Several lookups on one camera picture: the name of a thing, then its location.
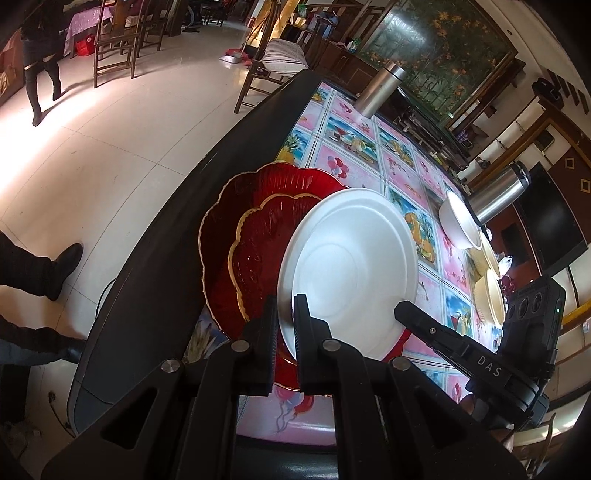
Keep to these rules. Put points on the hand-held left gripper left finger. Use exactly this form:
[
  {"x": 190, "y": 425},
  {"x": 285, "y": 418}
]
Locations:
[{"x": 272, "y": 323}]

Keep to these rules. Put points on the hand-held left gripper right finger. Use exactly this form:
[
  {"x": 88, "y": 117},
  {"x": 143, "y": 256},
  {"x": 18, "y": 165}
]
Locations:
[{"x": 300, "y": 323}]

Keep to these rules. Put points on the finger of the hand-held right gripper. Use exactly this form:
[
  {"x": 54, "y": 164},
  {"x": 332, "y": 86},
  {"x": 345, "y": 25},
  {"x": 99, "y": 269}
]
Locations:
[{"x": 429, "y": 330}]

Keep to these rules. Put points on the cream plastic plate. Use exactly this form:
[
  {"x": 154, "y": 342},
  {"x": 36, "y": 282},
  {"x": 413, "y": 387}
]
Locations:
[
  {"x": 491, "y": 295},
  {"x": 487, "y": 251}
]

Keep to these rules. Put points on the small red scalloped plate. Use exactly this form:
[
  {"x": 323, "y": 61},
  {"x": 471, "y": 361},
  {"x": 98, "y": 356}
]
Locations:
[{"x": 263, "y": 249}]

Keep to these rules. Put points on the white round plate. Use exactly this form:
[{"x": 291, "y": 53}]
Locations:
[{"x": 351, "y": 258}]

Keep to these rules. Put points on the large red scalloped plate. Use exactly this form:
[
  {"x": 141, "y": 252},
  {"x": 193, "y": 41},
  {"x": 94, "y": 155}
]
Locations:
[{"x": 217, "y": 240}]

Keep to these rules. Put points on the white bowl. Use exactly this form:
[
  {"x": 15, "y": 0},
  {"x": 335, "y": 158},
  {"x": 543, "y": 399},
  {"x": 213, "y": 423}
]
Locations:
[{"x": 455, "y": 219}]

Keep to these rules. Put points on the white plastic bag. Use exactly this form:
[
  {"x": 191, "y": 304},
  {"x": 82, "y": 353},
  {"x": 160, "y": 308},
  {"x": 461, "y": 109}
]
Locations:
[{"x": 507, "y": 265}]

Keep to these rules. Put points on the black television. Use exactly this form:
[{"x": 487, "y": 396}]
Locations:
[{"x": 549, "y": 217}]

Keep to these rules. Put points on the black table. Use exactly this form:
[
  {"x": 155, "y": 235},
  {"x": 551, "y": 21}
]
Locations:
[{"x": 184, "y": 230}]

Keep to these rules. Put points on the steel kettle black lid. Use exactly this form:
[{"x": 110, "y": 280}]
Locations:
[{"x": 496, "y": 196}]

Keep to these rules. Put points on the printed pink tablecloth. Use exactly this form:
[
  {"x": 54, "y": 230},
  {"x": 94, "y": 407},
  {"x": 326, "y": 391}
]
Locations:
[{"x": 351, "y": 157}]

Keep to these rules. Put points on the glass metal side table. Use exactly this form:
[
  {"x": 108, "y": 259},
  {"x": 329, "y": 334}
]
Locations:
[{"x": 429, "y": 129}]

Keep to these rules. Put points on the person's leg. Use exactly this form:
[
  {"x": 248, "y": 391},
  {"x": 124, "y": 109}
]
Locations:
[
  {"x": 37, "y": 339},
  {"x": 32, "y": 267}
]

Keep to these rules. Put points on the tall steel flask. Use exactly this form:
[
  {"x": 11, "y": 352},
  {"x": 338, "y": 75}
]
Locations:
[{"x": 378, "y": 90}]

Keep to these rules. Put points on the wooden chair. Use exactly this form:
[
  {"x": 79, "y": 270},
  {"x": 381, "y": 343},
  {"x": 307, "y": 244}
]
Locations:
[
  {"x": 251, "y": 78},
  {"x": 157, "y": 23},
  {"x": 115, "y": 46}
]

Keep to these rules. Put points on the dustpan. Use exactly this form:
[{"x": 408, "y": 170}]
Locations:
[{"x": 231, "y": 58}]

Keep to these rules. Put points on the striped cushion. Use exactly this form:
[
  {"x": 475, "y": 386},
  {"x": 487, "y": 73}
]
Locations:
[{"x": 284, "y": 55}]

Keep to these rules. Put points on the framed flower painting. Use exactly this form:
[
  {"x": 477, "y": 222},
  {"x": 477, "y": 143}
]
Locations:
[{"x": 438, "y": 46}]

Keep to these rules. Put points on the red bag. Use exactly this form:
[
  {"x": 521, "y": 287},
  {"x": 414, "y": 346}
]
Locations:
[{"x": 85, "y": 46}]

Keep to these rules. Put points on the table with pink cloth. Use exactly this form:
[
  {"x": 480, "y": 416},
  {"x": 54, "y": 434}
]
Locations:
[{"x": 87, "y": 21}]

